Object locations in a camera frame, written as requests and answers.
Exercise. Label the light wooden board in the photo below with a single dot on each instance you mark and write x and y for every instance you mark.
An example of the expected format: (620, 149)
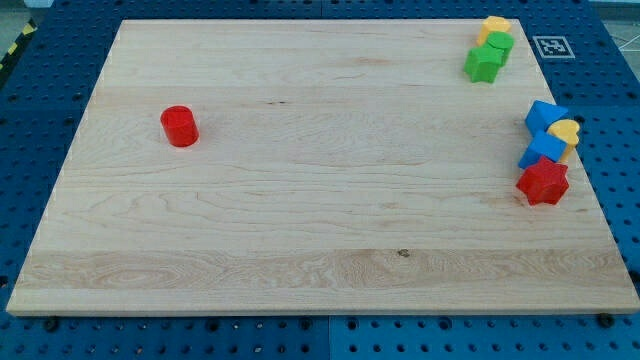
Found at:
(343, 167)

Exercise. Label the green star block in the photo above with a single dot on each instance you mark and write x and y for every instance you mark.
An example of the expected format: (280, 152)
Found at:
(483, 64)

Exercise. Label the red star block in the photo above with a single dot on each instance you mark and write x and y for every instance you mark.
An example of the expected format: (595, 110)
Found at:
(544, 182)

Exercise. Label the black board stop bolt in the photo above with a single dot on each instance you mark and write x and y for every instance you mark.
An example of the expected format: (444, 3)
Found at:
(51, 324)
(605, 320)

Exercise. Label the red cylinder block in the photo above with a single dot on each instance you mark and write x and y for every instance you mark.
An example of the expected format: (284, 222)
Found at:
(179, 126)

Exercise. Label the blue cube block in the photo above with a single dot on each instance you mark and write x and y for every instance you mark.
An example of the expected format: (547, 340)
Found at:
(542, 145)

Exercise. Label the green cylinder block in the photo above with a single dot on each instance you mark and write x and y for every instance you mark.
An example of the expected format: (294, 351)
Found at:
(502, 41)

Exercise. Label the blue triangle block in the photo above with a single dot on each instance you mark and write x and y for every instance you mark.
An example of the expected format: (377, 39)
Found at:
(542, 115)

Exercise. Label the yellow hexagon block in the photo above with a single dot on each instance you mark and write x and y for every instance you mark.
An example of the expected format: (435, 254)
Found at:
(492, 24)

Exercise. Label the yellow heart block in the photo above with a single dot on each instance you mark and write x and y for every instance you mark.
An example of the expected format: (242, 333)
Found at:
(566, 130)

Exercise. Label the white fiducial marker tag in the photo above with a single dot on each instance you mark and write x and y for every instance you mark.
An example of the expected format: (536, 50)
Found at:
(553, 47)

